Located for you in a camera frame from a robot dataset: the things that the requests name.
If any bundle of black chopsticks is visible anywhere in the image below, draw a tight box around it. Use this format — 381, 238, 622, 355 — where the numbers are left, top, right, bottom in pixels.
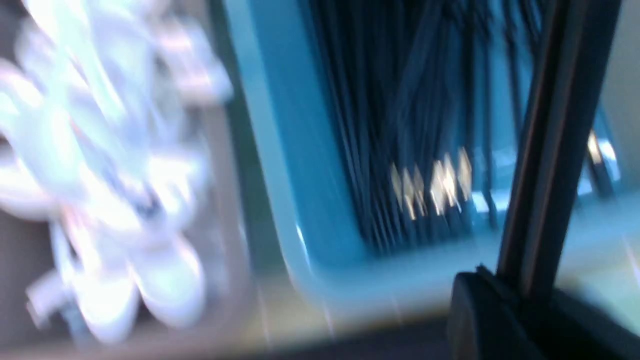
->
300, 0, 621, 251

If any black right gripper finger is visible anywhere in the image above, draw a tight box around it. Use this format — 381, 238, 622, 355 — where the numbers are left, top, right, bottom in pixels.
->
446, 0, 639, 360

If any blue chopstick bin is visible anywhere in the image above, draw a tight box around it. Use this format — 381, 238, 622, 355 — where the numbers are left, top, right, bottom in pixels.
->
220, 0, 640, 321

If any grey spoon bin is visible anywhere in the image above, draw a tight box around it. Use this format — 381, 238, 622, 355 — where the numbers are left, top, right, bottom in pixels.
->
0, 0, 311, 360

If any pile of white spoons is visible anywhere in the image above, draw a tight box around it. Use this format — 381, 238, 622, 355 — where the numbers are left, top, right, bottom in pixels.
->
1, 0, 234, 344

